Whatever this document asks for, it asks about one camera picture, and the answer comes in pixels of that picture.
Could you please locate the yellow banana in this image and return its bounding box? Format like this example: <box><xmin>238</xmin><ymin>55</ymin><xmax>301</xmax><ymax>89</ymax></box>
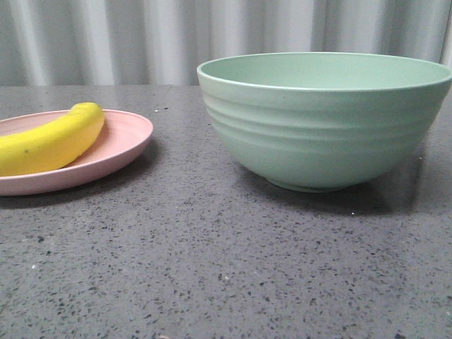
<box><xmin>1</xmin><ymin>102</ymin><xmax>105</xmax><ymax>177</ymax></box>

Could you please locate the green ribbed bowl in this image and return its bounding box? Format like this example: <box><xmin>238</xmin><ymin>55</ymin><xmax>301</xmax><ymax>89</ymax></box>
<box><xmin>197</xmin><ymin>52</ymin><xmax>451</xmax><ymax>192</ymax></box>

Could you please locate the pink plate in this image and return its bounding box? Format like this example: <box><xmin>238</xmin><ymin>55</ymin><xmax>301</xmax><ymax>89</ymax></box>
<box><xmin>1</xmin><ymin>109</ymin><xmax>153</xmax><ymax>196</ymax></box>

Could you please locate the white pleated curtain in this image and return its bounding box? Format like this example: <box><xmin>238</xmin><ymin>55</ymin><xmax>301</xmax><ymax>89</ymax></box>
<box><xmin>1</xmin><ymin>1</ymin><xmax>451</xmax><ymax>85</ymax></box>

